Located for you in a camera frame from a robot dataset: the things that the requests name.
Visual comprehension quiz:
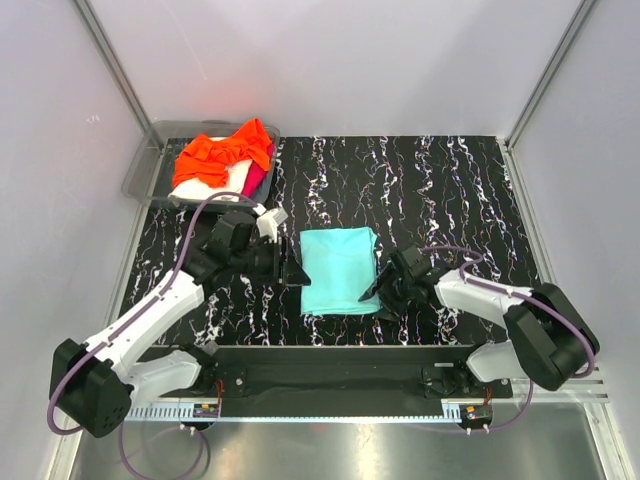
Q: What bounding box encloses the white t shirt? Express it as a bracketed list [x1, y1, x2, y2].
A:
[168, 158, 251, 202]

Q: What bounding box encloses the teal t shirt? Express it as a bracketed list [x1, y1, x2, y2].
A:
[300, 227, 380, 316]

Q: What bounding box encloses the purple cable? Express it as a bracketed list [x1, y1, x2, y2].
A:
[47, 192, 266, 478]
[419, 244, 597, 434]

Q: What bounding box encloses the grey slotted cable duct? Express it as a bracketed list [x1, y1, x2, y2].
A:
[126, 398, 462, 423]

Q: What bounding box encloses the aluminium frame post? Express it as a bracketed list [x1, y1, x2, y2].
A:
[505, 0, 601, 149]
[70, 0, 151, 132]

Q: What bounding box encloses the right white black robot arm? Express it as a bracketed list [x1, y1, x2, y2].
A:
[360, 245, 600, 397]

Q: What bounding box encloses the aluminium front rail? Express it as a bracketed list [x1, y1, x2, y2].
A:
[510, 367, 609, 403]

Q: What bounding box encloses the orange t shirt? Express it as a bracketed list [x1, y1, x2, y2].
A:
[172, 118, 274, 188]

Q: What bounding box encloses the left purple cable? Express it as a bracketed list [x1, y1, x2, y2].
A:
[47, 192, 266, 478]

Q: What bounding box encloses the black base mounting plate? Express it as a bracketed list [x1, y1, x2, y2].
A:
[169, 346, 512, 405]

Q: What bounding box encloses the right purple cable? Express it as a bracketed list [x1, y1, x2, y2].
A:
[419, 244, 597, 434]

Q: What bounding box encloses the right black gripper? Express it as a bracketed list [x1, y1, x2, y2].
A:
[360, 263, 415, 322]

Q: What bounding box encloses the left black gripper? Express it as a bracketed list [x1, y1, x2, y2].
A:
[231, 237, 311, 287]

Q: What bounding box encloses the black marble pattern mat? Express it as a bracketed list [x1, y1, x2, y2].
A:
[99, 134, 576, 351]

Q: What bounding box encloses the left aluminium frame post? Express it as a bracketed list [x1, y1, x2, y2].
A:
[70, 0, 151, 132]

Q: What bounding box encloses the right aluminium frame post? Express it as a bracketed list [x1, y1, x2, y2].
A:
[505, 0, 601, 149]

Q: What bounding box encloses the clear grey plastic bin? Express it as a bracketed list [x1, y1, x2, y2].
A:
[123, 121, 279, 213]

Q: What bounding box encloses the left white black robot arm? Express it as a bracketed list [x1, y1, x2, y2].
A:
[47, 205, 311, 438]

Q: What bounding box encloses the magenta t shirt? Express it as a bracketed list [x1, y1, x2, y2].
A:
[241, 161, 273, 202]

